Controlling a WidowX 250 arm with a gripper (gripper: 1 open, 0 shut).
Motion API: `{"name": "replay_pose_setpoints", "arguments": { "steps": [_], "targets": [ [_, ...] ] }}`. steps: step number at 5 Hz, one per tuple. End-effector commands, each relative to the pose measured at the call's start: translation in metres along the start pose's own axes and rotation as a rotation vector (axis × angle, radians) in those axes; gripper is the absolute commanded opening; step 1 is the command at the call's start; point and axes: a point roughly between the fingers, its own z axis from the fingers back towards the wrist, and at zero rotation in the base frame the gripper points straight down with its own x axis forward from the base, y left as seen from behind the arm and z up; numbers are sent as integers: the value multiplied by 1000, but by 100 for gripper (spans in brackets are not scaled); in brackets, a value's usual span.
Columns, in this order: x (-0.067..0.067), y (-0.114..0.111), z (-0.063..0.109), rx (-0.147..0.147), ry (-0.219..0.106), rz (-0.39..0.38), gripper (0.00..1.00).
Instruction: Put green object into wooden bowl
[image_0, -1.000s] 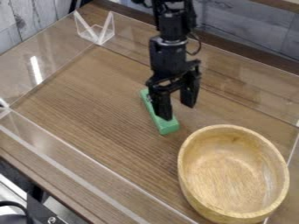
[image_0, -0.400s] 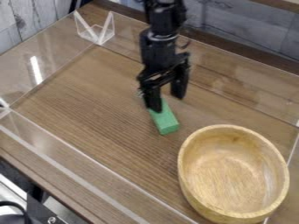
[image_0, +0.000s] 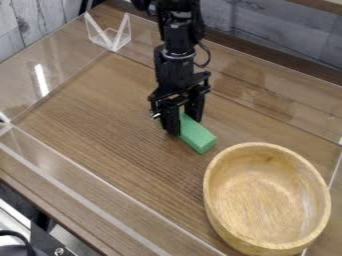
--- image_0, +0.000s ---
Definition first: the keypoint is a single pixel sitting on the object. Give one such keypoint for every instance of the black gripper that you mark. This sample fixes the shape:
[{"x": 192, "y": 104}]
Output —
[{"x": 180, "y": 86}]

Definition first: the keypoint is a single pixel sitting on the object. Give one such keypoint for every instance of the green rectangular block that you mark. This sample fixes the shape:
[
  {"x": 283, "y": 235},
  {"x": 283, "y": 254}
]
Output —
[{"x": 195, "y": 135}]

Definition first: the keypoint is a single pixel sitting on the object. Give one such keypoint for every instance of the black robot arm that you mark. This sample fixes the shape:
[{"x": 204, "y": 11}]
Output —
[{"x": 181, "y": 27}]

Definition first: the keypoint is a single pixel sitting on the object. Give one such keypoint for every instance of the wooden bowl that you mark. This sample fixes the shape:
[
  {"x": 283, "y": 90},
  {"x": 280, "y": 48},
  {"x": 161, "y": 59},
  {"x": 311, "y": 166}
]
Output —
[{"x": 266, "y": 199}]

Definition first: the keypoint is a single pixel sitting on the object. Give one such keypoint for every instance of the clear acrylic tray wall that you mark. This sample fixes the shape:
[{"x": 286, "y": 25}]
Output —
[{"x": 87, "y": 156}]

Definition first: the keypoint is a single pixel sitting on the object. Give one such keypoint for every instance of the clear acrylic corner bracket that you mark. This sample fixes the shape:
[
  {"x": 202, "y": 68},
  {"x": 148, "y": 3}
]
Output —
[{"x": 112, "y": 39}]

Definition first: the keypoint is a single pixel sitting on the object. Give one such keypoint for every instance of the black metal table bracket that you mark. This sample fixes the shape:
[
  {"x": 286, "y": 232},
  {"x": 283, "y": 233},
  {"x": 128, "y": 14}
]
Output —
[{"x": 43, "y": 241}]

